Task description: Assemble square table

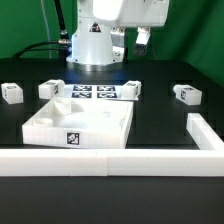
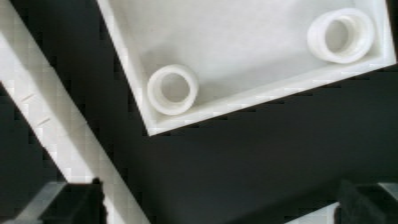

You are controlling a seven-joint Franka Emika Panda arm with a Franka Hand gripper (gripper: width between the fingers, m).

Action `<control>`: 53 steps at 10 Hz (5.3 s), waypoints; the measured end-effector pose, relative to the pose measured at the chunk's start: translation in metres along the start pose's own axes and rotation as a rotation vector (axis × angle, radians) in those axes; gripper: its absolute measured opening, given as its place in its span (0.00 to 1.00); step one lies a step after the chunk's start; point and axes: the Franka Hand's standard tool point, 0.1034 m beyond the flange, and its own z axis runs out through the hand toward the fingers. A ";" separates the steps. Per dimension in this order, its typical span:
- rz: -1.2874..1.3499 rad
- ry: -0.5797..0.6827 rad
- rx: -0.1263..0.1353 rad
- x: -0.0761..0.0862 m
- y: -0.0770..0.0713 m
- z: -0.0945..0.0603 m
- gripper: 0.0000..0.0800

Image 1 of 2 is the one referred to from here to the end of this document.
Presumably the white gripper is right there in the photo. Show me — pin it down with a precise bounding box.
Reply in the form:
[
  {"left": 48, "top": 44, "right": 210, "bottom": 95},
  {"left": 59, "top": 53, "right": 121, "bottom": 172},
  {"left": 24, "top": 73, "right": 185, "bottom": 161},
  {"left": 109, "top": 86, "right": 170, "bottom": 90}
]
[{"left": 93, "top": 0, "right": 169, "bottom": 61}]

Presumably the white square table top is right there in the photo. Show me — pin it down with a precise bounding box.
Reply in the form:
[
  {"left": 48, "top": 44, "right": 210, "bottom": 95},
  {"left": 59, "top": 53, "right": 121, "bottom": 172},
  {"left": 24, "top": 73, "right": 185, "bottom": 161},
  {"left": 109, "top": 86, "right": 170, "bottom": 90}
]
[{"left": 22, "top": 97, "right": 133, "bottom": 149}]

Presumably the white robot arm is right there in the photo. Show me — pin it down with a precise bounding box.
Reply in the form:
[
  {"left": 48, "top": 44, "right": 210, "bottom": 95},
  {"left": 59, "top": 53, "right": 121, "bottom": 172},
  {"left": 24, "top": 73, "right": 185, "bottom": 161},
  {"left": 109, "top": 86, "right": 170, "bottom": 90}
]
[{"left": 67, "top": 0, "right": 170, "bottom": 71}]

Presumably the paper sheet with markers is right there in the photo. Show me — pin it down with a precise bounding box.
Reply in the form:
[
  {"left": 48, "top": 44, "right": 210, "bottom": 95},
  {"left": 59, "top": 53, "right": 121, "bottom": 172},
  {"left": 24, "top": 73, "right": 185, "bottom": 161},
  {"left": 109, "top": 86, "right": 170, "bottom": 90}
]
[{"left": 58, "top": 84, "right": 138, "bottom": 101}]

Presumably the white L-shaped obstacle fence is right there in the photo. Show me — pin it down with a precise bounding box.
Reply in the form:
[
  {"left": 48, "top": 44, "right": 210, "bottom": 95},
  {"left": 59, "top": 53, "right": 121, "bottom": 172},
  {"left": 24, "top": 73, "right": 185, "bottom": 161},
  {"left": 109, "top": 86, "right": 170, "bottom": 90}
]
[{"left": 0, "top": 113, "right": 224, "bottom": 177}]

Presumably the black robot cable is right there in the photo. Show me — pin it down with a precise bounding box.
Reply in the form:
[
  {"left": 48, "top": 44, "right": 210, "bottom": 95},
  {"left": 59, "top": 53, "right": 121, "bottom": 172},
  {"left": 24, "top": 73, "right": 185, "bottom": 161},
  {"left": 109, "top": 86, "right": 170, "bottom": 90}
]
[{"left": 11, "top": 0, "right": 72, "bottom": 61}]

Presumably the thin grey cable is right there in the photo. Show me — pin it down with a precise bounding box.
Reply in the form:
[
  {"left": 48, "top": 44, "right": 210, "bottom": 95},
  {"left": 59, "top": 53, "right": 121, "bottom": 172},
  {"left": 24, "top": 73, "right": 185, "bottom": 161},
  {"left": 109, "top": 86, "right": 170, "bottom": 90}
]
[{"left": 40, "top": 0, "right": 53, "bottom": 60}]

